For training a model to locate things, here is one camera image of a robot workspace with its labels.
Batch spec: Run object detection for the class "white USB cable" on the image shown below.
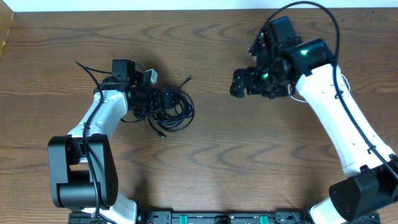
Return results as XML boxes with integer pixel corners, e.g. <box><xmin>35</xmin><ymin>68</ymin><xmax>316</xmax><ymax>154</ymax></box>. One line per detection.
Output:
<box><xmin>287</xmin><ymin>73</ymin><xmax>351</xmax><ymax>103</ymax></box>

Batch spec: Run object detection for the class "black USB cable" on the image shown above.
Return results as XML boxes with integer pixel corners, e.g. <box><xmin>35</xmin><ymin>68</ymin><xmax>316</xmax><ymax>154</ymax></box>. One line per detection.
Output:
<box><xmin>141</xmin><ymin>75</ymin><xmax>195</xmax><ymax>140</ymax></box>

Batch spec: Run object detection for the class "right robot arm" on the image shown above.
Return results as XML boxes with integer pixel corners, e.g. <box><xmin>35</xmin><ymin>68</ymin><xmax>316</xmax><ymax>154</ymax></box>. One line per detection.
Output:
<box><xmin>230</xmin><ymin>17</ymin><xmax>397</xmax><ymax>223</ymax></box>

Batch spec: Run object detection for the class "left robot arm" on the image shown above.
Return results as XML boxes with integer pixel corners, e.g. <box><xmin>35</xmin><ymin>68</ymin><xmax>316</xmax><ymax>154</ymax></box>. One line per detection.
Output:
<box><xmin>47</xmin><ymin>59</ymin><xmax>162</xmax><ymax>223</ymax></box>

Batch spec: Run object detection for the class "cardboard box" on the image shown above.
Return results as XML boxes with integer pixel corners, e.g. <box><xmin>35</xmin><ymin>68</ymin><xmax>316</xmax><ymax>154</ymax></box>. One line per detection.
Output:
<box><xmin>0</xmin><ymin>0</ymin><xmax>14</xmax><ymax>55</ymax></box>

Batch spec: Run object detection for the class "left camera cable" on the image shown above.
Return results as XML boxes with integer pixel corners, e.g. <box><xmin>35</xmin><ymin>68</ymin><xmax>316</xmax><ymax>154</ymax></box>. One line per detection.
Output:
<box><xmin>75</xmin><ymin>60</ymin><xmax>113</xmax><ymax>224</ymax></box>

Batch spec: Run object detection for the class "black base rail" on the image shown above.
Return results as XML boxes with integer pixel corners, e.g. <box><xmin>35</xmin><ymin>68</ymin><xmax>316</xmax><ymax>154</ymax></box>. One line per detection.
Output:
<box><xmin>67</xmin><ymin>210</ymin><xmax>381</xmax><ymax>224</ymax></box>

